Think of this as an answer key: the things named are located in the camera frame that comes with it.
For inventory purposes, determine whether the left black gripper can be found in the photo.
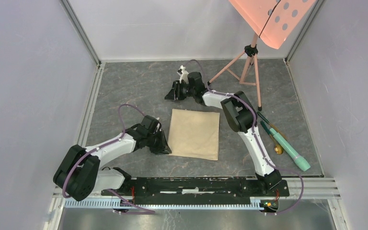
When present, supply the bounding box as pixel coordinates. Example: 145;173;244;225
146;129;172;155

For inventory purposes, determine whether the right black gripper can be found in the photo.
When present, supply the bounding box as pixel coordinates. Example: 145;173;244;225
165;80;196;101

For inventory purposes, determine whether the beige cloth napkin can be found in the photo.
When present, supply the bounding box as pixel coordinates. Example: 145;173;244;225
168;109;220;161

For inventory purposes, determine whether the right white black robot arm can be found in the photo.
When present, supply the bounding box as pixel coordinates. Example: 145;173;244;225
165;70;282;196

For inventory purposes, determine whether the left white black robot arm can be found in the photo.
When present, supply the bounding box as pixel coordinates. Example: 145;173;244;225
53;115;172;201

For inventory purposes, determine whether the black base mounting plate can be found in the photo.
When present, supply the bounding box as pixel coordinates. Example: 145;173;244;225
116;177;290;205

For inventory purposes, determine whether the gold spoon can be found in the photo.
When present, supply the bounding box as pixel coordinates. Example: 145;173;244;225
269;124;287;155

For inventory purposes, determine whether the pink music stand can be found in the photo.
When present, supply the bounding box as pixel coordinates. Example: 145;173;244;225
208;0;315;111

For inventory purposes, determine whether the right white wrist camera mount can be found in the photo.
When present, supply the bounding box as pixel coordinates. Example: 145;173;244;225
177;65;189;83

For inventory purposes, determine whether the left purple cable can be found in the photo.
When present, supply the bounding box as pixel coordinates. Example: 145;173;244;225
62;104;157;215

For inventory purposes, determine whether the purple cable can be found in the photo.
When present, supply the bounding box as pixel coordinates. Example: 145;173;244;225
185;59;305;217
62;104;157;215

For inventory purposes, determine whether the white slotted cable duct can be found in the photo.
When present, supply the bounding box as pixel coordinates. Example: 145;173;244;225
64;198;264;210

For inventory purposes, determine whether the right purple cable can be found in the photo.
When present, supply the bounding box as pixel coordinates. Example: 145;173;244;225
185;59;305;217

